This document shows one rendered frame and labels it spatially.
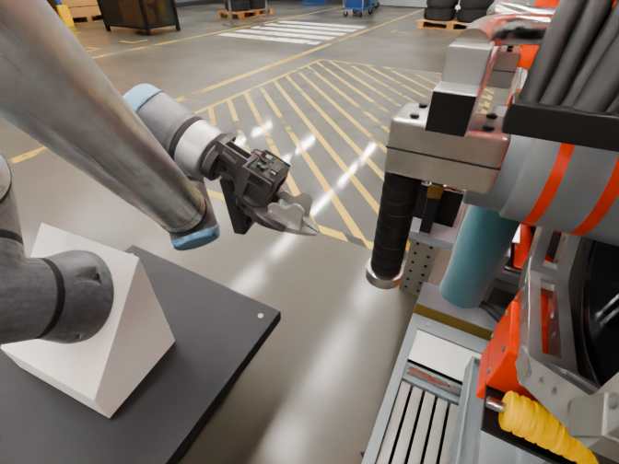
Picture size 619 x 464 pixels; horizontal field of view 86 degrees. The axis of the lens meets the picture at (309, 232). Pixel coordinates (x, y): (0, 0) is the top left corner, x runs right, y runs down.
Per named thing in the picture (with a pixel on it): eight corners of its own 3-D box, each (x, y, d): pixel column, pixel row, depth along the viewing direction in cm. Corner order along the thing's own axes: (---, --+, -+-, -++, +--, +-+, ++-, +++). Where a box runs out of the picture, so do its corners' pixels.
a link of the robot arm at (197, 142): (171, 175, 56) (206, 152, 63) (195, 191, 56) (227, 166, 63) (177, 132, 50) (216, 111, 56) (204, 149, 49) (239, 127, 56)
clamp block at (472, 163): (489, 197, 27) (514, 134, 24) (381, 172, 30) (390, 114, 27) (494, 170, 30) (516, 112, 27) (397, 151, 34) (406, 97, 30)
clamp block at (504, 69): (508, 89, 50) (522, 51, 47) (447, 82, 54) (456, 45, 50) (510, 82, 54) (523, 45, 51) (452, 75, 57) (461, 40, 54)
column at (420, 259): (423, 297, 134) (450, 213, 108) (398, 288, 138) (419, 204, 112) (427, 281, 141) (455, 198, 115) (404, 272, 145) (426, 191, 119)
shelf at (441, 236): (451, 251, 93) (454, 243, 91) (392, 234, 100) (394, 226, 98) (471, 182, 123) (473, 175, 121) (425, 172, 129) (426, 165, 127)
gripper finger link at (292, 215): (321, 226, 51) (272, 193, 51) (307, 249, 55) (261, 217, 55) (329, 215, 53) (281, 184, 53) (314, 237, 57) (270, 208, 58)
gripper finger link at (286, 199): (329, 215, 53) (281, 184, 53) (314, 237, 57) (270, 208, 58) (335, 205, 56) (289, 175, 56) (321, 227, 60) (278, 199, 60)
